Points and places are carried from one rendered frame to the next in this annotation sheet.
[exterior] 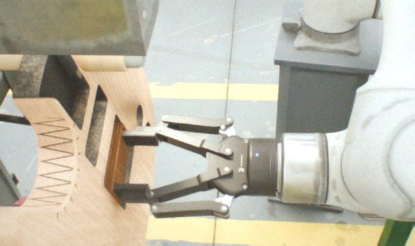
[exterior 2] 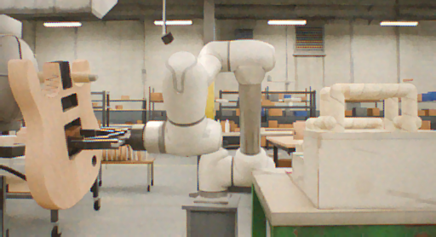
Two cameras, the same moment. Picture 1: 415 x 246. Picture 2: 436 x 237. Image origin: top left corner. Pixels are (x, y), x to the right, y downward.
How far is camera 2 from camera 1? 70 cm
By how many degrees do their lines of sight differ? 48
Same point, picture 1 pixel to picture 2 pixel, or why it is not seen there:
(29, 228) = (31, 71)
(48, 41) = (65, 8)
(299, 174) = (152, 126)
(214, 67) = not seen: outside the picture
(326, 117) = not seen: outside the picture
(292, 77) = (192, 219)
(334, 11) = (211, 177)
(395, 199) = (169, 72)
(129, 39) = (88, 6)
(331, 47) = (213, 199)
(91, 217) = (53, 123)
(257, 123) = not seen: outside the picture
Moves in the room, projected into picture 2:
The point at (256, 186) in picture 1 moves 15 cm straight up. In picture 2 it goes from (133, 135) to (134, 79)
